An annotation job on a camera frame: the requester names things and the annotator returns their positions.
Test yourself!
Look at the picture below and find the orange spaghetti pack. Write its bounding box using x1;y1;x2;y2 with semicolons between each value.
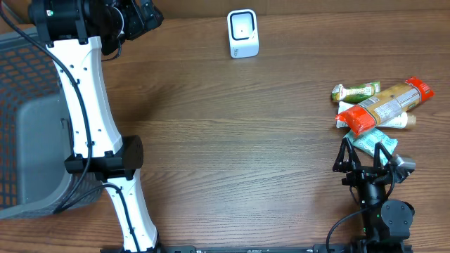
335;77;435;136

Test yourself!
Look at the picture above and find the grey plastic shopping basket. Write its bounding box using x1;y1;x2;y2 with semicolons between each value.
1;32;77;219

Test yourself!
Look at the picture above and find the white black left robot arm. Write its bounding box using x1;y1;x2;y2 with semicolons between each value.
29;0;164;252

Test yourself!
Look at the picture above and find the teal snack packet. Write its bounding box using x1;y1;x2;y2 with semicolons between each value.
344;129;398;157

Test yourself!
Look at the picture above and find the white barcode scanner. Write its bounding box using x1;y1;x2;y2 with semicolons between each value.
227;8;259;59

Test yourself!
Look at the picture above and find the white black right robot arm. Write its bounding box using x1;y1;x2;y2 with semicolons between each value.
325;138;416;252

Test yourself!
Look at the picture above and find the green yellow snack pouch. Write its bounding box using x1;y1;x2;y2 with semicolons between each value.
330;82;380;103

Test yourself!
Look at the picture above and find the white tube with gold cap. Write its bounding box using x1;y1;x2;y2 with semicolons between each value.
338;101;417;129

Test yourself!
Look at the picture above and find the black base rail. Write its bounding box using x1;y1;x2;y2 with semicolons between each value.
146;244;413;253

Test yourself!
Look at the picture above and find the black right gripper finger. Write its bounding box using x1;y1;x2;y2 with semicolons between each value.
372;141;397;169
332;137;361;173

